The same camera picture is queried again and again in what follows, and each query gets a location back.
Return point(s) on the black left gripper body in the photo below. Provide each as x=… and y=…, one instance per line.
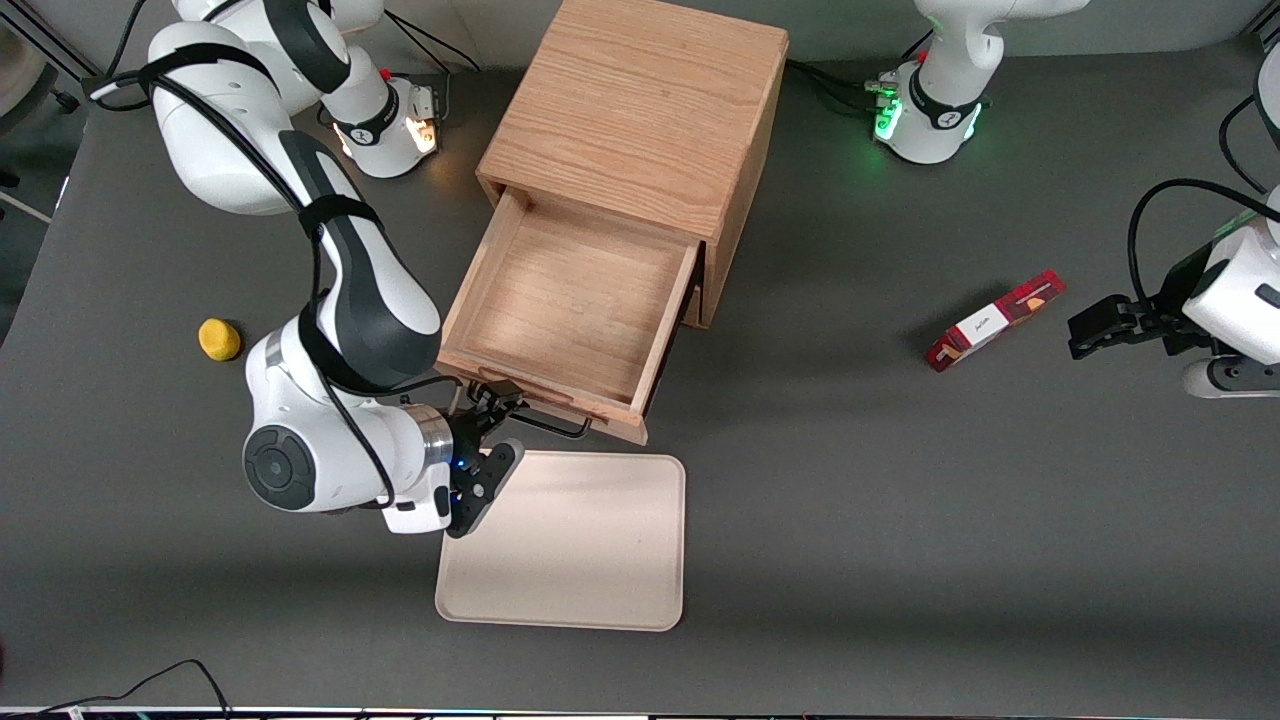
x=1166, y=313

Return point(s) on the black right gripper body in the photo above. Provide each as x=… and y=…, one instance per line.
x=464, y=432

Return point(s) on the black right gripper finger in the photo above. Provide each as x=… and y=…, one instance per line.
x=490, y=415
x=500, y=392

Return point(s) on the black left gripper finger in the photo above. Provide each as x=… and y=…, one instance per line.
x=1105, y=318
x=1095, y=346

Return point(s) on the light wooden drawer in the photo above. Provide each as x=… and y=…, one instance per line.
x=570, y=300

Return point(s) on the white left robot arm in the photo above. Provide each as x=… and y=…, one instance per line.
x=945, y=110

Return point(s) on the red and white snack box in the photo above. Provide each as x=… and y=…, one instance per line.
x=990, y=322

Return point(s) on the beige plastic tray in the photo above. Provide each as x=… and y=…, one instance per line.
x=580, y=540

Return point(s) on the yellow lemon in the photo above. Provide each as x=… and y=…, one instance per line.
x=219, y=340

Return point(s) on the light wooden cabinet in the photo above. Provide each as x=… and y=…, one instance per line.
x=640, y=100

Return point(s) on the thin white bar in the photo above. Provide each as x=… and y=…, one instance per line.
x=25, y=207

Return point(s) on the black metal stand legs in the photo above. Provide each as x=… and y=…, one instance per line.
x=55, y=50

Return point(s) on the beige round seat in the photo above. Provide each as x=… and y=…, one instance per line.
x=18, y=70

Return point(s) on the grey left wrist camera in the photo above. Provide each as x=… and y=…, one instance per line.
x=1230, y=378

